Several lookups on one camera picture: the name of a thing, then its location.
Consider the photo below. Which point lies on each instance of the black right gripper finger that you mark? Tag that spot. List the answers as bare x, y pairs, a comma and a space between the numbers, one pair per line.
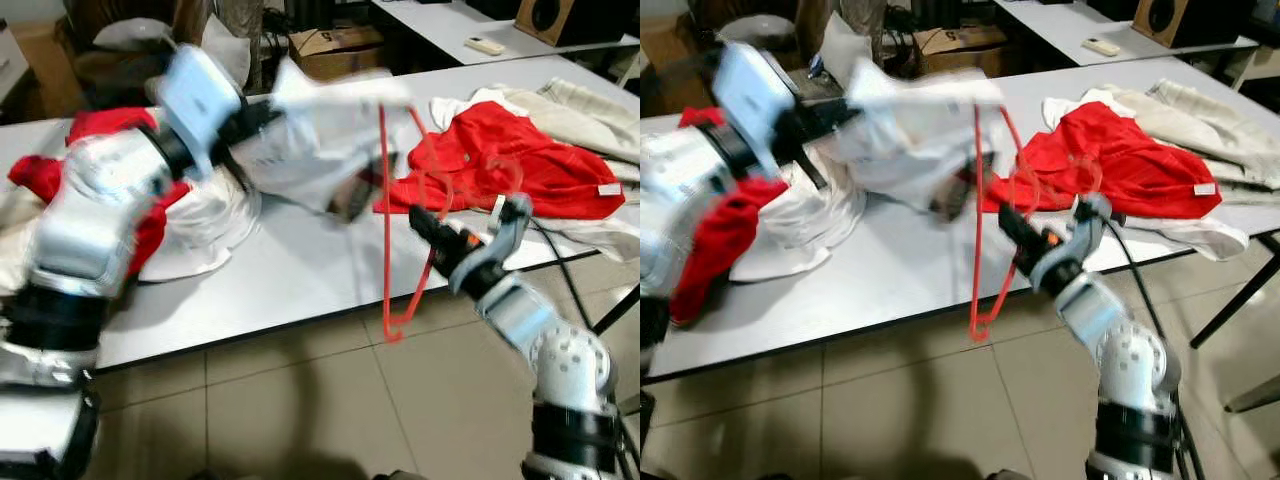
428, 230
1018, 228

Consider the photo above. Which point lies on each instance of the translucent red plastic hanger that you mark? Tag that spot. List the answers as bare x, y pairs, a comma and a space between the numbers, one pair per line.
383, 230
974, 230

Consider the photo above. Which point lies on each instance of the red knit garment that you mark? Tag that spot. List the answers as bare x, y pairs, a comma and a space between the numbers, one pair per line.
1130, 160
520, 160

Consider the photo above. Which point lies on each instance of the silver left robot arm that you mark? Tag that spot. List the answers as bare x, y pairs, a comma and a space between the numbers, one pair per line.
80, 230
680, 200

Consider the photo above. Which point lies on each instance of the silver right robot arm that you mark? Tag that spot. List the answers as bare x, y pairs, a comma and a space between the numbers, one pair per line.
560, 350
1130, 360

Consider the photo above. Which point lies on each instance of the white pillow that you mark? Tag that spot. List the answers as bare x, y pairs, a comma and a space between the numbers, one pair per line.
845, 45
228, 45

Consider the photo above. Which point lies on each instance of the grey pillow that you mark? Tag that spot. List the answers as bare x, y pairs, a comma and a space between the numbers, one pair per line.
770, 30
135, 33

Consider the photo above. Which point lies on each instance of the brown cardboard box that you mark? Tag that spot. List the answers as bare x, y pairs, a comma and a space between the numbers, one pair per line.
960, 45
335, 50

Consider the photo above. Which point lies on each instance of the brown armchair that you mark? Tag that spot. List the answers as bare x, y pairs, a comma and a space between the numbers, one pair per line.
110, 70
690, 50

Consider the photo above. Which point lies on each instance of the red cloth garment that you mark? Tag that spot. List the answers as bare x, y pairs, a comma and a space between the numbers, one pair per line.
720, 235
100, 125

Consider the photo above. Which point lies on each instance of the black table leg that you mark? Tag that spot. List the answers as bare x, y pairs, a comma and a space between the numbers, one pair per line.
615, 312
1235, 290

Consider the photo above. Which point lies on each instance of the beige striped trousers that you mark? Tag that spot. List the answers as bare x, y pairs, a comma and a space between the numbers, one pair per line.
1210, 125
590, 115

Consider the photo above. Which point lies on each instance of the white remote control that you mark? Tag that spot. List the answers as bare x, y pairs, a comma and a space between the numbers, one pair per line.
1102, 46
485, 46

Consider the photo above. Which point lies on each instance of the wooden speaker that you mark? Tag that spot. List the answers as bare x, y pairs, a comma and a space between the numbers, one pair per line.
1185, 22
570, 22

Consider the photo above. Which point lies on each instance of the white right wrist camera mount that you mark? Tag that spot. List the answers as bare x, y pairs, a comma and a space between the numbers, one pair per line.
1090, 225
505, 225

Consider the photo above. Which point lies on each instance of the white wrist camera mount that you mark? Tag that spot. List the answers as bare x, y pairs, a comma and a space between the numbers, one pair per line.
200, 100
1090, 225
505, 225
755, 100

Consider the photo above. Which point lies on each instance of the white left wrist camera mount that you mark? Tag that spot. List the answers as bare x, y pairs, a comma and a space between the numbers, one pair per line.
200, 100
755, 100

